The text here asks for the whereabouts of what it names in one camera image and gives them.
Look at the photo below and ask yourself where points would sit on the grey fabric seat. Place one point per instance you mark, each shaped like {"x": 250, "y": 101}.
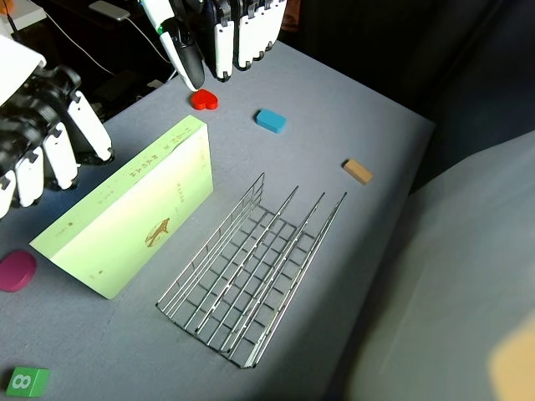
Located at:
{"x": 460, "y": 250}

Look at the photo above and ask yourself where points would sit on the silver flat device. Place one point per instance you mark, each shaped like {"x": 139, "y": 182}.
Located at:
{"x": 109, "y": 11}

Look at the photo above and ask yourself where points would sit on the blue rounded block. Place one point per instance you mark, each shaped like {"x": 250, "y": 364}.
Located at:
{"x": 271, "y": 120}

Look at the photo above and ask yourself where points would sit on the light green book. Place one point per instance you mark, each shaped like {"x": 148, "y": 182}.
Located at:
{"x": 125, "y": 225}

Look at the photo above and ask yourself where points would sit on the tan wooden block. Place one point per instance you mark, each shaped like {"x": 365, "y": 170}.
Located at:
{"x": 357, "y": 170}

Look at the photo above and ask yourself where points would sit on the red heart block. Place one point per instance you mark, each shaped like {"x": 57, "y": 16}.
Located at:
{"x": 204, "y": 100}

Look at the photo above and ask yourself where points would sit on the grey table cloth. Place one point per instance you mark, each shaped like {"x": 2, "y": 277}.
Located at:
{"x": 317, "y": 234}

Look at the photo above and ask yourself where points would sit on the magenta round block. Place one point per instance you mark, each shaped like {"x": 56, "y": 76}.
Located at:
{"x": 16, "y": 270}

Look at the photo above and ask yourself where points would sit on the white desk surface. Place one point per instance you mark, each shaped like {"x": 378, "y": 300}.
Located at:
{"x": 23, "y": 12}

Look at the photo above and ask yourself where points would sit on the green number eight block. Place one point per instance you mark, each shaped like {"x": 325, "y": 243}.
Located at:
{"x": 27, "y": 382}

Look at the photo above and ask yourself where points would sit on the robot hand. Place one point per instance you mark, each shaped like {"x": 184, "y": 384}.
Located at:
{"x": 251, "y": 29}
{"x": 25, "y": 125}

